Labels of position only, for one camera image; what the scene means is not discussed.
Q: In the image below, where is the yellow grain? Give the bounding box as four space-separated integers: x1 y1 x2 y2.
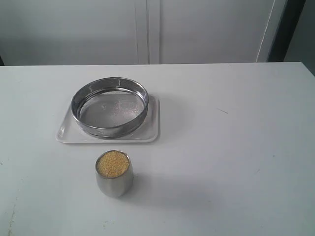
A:
96 151 129 178

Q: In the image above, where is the stainless steel cup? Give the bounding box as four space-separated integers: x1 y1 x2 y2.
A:
95 150 133 198

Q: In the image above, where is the round stainless steel sieve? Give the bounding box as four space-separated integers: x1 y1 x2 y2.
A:
70 77 150 139

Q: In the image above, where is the white rectangular plastic tray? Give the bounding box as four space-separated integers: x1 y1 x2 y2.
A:
56 95 160 144

